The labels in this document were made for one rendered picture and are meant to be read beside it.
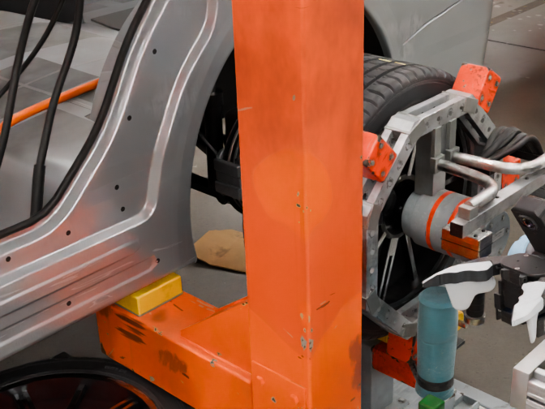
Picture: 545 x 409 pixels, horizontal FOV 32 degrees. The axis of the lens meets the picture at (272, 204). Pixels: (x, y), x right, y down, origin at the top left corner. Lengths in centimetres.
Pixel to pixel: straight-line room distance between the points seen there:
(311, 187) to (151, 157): 57
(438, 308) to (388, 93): 47
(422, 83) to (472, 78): 14
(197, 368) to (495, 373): 135
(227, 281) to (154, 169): 160
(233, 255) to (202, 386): 175
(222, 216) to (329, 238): 246
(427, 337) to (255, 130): 71
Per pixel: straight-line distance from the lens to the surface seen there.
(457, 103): 212
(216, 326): 198
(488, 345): 329
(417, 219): 213
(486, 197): 193
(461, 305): 123
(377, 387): 252
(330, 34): 156
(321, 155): 161
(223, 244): 387
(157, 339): 213
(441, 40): 283
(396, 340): 230
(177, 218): 215
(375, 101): 202
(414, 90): 212
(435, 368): 217
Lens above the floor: 183
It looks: 26 degrees down
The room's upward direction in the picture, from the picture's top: 2 degrees counter-clockwise
